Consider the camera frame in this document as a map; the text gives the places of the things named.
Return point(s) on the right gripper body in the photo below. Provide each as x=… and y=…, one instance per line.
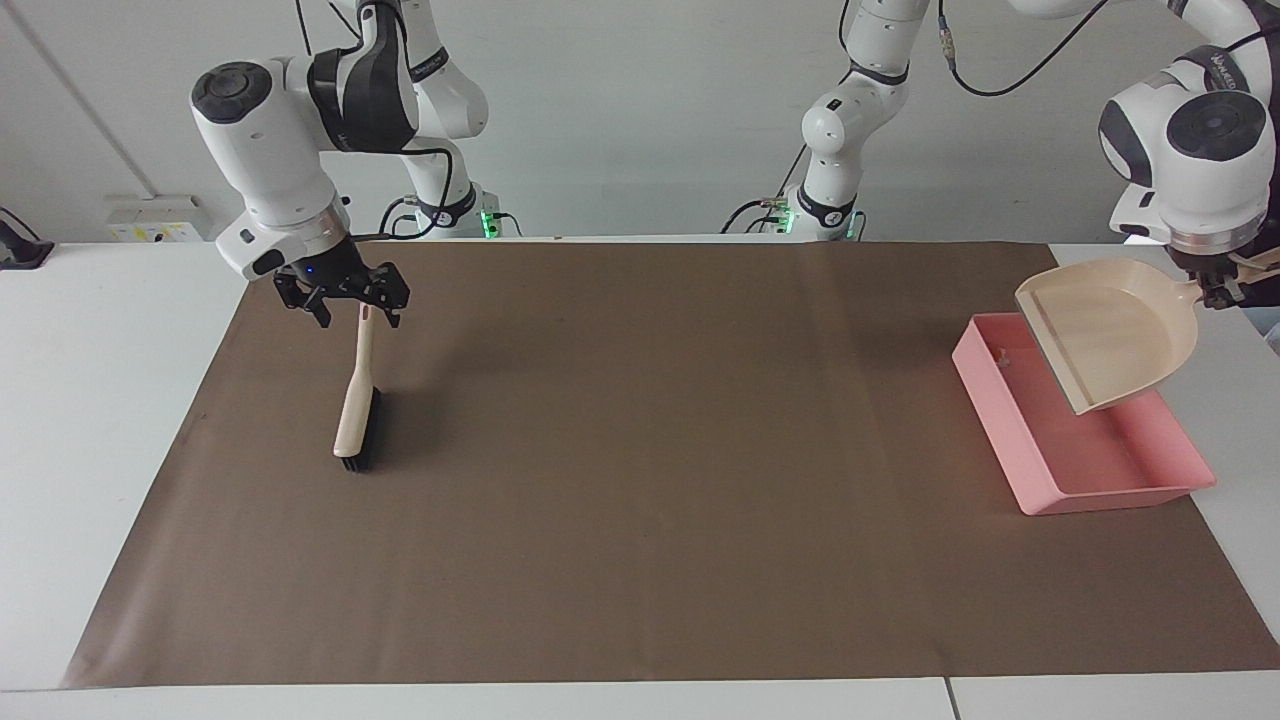
x=325, y=265

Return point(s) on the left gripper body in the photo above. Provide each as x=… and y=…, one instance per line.
x=1190, y=262

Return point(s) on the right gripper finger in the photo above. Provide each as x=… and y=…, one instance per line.
x=390, y=288
x=305, y=297

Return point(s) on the beige plastic dustpan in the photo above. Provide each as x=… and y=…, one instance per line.
x=1110, y=335

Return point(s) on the beige brush with black bristles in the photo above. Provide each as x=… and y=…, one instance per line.
x=356, y=400

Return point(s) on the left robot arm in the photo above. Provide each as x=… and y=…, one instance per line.
x=1200, y=150

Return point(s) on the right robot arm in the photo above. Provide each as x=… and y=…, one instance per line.
x=270, y=150

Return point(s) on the small e-waste piece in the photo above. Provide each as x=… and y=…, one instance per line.
x=1001, y=355

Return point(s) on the pink plastic bin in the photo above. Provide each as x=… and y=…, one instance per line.
x=1100, y=460

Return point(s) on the black stand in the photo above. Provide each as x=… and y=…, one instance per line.
x=22, y=250

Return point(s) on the white wall socket box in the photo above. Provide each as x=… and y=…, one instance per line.
x=155, y=222

